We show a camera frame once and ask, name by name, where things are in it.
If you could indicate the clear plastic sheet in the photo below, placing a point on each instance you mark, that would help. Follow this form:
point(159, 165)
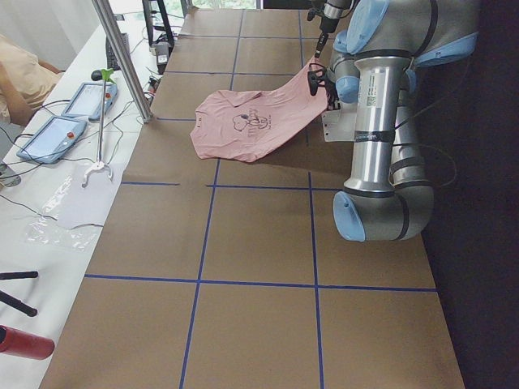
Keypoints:
point(73, 215)

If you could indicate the pink Snoopy t-shirt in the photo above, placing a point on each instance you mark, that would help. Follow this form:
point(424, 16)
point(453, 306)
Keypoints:
point(248, 125)

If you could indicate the red cylinder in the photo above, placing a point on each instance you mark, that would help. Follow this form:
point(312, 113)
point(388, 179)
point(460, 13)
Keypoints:
point(24, 344)

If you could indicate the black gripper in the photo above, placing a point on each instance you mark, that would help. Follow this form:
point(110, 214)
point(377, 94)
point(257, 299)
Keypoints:
point(333, 97)
point(327, 23)

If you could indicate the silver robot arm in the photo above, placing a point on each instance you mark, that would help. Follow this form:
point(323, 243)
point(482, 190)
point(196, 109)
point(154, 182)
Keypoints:
point(341, 5)
point(378, 46)

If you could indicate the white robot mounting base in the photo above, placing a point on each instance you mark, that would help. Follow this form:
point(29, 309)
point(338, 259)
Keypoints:
point(339, 124)

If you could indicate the teach pendant tablet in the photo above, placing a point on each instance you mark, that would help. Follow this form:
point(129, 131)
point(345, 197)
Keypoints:
point(53, 140)
point(86, 102)

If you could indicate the seated person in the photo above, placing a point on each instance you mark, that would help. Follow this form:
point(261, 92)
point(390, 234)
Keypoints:
point(26, 82)

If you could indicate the white grabber tool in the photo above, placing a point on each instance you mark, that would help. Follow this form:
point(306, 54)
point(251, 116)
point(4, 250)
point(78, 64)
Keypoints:
point(99, 165)

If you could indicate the near teach pendant tablet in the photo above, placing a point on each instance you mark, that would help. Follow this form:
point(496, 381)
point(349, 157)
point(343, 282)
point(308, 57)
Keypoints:
point(53, 140)

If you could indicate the black power adapter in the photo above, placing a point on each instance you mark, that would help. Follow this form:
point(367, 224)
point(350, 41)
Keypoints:
point(162, 56)

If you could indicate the far teach pendant tablet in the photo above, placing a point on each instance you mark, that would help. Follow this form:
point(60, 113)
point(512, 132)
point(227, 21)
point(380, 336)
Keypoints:
point(86, 102)

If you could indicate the aluminium frame post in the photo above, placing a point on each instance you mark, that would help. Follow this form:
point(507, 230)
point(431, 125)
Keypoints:
point(113, 33)

